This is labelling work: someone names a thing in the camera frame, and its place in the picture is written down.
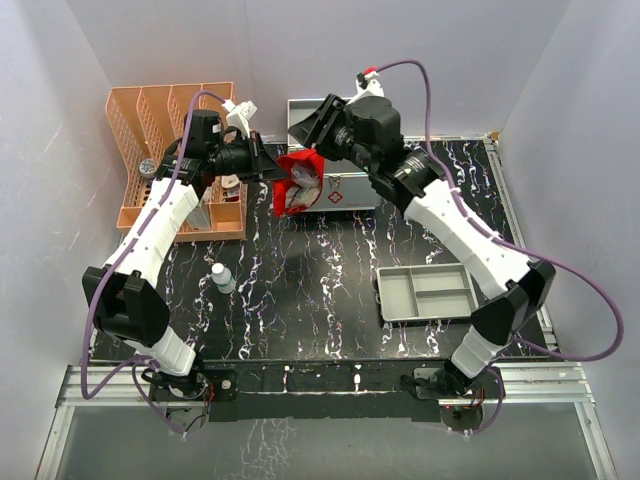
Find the round blue white tin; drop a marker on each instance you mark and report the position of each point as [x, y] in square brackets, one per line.
[147, 168]

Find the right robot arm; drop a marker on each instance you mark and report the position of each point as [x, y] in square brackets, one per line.
[367, 132]

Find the clear bottle white cap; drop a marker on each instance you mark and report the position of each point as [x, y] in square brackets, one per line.
[223, 278]

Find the red first aid pouch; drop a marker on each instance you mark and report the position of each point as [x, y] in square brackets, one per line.
[307, 157]

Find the grey plastic tray insert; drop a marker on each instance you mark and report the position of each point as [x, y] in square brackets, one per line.
[420, 294]

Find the orange plastic file organizer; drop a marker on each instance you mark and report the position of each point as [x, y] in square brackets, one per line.
[144, 121]

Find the silver metal medicine case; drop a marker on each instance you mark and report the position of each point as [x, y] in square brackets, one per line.
[345, 187]

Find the aluminium frame rail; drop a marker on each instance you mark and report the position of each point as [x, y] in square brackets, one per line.
[346, 389]

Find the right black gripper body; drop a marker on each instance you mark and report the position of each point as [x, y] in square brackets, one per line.
[340, 144]

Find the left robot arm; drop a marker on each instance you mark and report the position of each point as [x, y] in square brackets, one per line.
[121, 294]

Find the white oval card package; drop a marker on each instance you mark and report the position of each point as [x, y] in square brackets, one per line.
[231, 188]

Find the grey stationery box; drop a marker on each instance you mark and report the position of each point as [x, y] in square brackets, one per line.
[199, 218]

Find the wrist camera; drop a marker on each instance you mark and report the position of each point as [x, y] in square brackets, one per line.
[367, 85]
[239, 115]

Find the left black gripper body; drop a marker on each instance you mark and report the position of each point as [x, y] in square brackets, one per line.
[236, 159]

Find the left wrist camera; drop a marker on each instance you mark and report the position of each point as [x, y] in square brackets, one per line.
[239, 115]

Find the blue bandage packet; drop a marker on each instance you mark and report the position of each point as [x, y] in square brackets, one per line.
[305, 176]

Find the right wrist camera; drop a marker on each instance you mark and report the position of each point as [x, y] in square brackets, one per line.
[367, 85]

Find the cotton swab packet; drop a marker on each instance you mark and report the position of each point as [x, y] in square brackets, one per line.
[301, 197]

